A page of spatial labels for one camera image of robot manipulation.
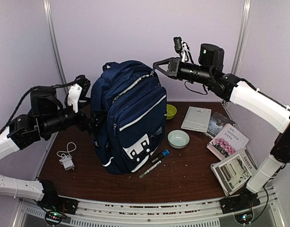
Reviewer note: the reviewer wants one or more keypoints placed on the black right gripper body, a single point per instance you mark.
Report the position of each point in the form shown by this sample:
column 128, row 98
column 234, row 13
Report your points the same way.
column 173, row 68

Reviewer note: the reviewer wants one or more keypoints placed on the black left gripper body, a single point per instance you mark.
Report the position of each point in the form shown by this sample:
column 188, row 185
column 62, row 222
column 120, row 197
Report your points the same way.
column 82, row 121

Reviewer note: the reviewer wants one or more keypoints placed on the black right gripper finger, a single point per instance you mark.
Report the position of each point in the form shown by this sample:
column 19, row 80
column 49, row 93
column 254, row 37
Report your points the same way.
column 164, row 62
column 162, row 69

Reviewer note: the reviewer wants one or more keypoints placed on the navy blue student backpack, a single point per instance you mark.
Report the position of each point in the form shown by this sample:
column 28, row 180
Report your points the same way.
column 132, row 103

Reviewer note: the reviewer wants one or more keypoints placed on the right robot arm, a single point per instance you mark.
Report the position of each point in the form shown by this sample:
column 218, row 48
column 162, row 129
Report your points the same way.
column 239, row 91

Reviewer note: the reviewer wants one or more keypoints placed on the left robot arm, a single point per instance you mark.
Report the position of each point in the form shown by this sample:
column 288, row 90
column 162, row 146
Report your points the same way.
column 53, row 109

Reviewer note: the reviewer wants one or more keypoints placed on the lime green bowl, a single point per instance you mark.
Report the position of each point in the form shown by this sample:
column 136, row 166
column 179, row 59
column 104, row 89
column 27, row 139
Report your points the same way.
column 171, row 111

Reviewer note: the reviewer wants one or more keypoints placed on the dark cover book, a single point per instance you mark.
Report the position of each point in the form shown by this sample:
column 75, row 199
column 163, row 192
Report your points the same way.
column 216, row 124

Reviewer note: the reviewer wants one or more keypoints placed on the pale blue ceramic bowl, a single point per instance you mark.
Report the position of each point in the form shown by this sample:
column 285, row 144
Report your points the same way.
column 178, row 139

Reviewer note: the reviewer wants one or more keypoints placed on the white green marker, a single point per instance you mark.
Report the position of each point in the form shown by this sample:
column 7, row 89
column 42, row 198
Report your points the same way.
column 150, row 169

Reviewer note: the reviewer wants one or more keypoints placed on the black blue highlighter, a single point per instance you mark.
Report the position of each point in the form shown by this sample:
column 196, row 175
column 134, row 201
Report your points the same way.
column 159, row 157

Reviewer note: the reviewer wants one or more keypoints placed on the white book pink flowers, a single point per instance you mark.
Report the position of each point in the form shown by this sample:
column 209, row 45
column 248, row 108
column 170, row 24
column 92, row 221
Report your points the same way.
column 227, row 142

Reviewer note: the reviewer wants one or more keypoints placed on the black white photo magazine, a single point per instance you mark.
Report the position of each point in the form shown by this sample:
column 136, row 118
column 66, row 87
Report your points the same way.
column 234, row 171

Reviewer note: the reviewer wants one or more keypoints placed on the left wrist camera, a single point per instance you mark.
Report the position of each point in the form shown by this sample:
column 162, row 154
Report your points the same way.
column 76, row 97

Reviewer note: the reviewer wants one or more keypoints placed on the white charger with cable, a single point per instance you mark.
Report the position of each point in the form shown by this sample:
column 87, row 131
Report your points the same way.
column 65, row 157

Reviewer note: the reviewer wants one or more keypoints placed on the right aluminium corner post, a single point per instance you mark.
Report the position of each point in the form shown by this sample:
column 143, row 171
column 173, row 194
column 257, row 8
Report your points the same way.
column 242, row 38

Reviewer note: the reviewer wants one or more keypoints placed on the aluminium corner post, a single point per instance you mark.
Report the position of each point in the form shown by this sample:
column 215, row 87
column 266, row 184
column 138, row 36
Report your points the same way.
column 242, row 38
column 49, row 19

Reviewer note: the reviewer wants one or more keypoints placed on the left aluminium corner post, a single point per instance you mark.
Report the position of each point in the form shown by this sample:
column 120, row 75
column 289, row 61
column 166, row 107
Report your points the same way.
column 49, row 19

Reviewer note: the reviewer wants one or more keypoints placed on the aluminium front rail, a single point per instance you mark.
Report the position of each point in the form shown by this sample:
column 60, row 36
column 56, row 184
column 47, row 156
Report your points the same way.
column 201, row 213

